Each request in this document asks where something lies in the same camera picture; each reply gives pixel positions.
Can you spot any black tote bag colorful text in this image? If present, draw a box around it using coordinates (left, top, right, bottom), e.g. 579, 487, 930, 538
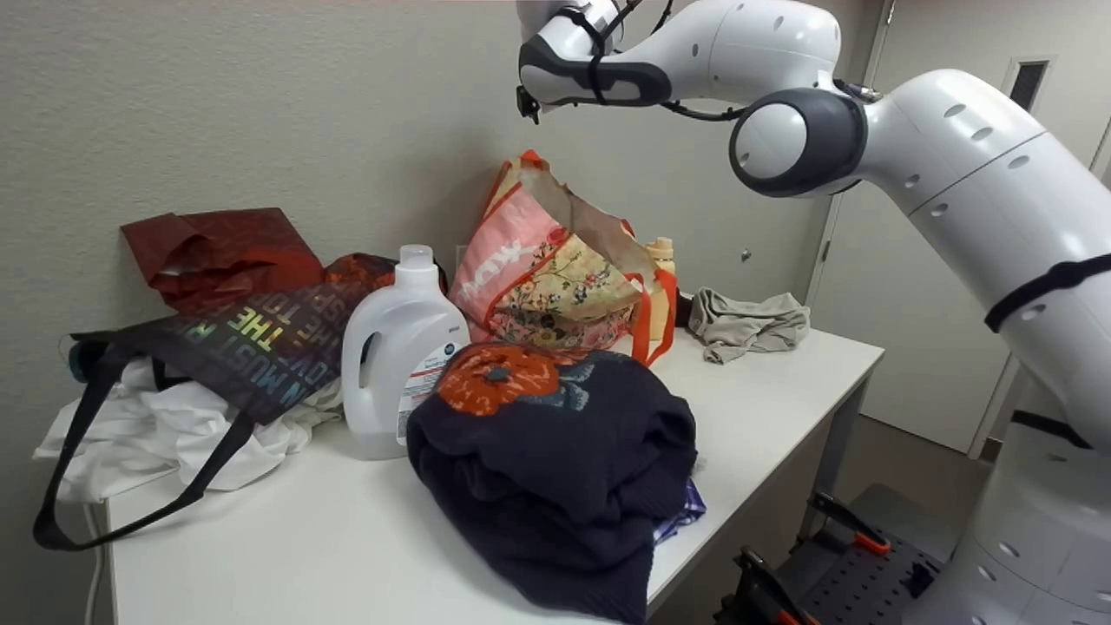
33, 254, 402, 556

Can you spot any dark red bag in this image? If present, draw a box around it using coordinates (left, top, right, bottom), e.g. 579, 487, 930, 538
118, 203, 334, 320

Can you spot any yellow plastic bottle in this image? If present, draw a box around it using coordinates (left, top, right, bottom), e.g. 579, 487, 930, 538
648, 236, 680, 280

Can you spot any navy knit sweater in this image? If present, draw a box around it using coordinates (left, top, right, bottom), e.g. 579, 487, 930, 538
402, 339, 702, 625

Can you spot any white detergent jug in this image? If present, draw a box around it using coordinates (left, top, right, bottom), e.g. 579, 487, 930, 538
336, 242, 476, 466

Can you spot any gray crumpled garment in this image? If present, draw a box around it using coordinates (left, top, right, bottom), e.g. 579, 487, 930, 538
685, 286, 817, 368

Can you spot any blue patterned cloth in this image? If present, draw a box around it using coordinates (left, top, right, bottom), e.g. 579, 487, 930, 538
648, 477, 712, 550

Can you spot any white door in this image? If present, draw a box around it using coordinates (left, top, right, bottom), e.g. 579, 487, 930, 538
806, 0, 1111, 458

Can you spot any black and orange tool stool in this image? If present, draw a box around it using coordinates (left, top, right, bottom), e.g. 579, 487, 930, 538
712, 487, 947, 625

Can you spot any white crumpled cloth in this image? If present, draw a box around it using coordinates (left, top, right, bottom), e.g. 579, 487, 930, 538
33, 354, 350, 508

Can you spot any floral bag with orange handles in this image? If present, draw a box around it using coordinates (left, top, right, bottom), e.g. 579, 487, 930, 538
445, 146, 685, 372

